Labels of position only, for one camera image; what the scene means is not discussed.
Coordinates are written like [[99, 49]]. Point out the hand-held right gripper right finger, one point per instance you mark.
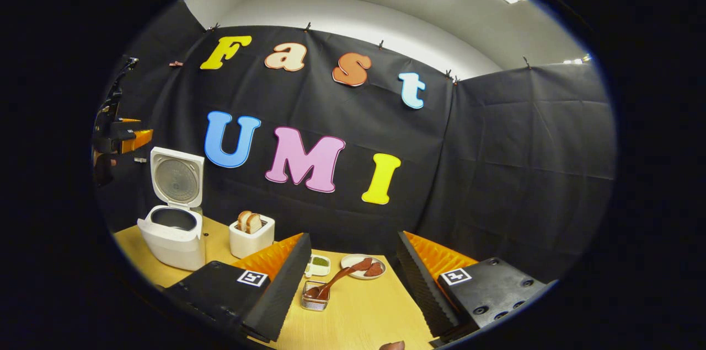
[[424, 289]]

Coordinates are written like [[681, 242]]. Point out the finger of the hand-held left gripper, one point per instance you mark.
[[138, 140], [129, 120]]

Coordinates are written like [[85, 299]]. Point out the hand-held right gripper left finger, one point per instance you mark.
[[284, 289]]

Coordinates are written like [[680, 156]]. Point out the brown wooden spoon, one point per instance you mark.
[[333, 281]]

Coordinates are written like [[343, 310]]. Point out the white rice cooker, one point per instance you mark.
[[171, 240]]

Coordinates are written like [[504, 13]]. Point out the white divided grain dish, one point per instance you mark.
[[319, 265]]

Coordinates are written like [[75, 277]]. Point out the red meat slice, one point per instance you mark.
[[364, 264], [374, 269]]

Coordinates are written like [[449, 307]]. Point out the white toaster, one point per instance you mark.
[[251, 242]]

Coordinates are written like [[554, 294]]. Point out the white round plate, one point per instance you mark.
[[348, 262]]

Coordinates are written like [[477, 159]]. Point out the toasted bread slice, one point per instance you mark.
[[255, 223], [243, 220]]

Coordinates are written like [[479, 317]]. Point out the black backdrop cloth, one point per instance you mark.
[[496, 173]]

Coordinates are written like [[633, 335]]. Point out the ceiling light panel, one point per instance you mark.
[[578, 59]]

